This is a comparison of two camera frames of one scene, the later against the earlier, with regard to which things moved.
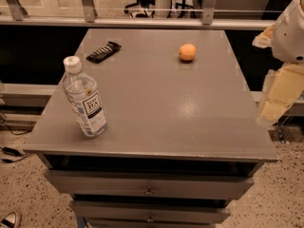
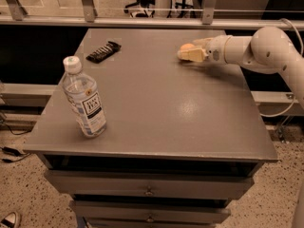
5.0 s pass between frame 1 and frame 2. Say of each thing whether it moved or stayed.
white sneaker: stayed
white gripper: moved
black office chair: stayed
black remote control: stayed
